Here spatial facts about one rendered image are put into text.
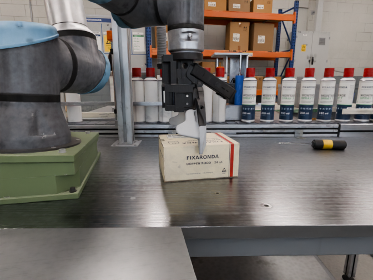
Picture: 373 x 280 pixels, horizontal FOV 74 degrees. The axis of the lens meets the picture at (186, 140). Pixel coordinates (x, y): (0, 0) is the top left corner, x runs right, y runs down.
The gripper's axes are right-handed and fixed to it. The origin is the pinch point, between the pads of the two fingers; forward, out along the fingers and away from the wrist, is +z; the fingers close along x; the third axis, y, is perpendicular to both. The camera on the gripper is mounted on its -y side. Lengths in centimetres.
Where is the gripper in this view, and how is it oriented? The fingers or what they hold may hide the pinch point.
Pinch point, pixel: (196, 145)
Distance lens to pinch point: 57.1
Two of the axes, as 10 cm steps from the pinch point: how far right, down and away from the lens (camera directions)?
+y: -9.8, 0.5, -1.8
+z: 0.1, 9.7, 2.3
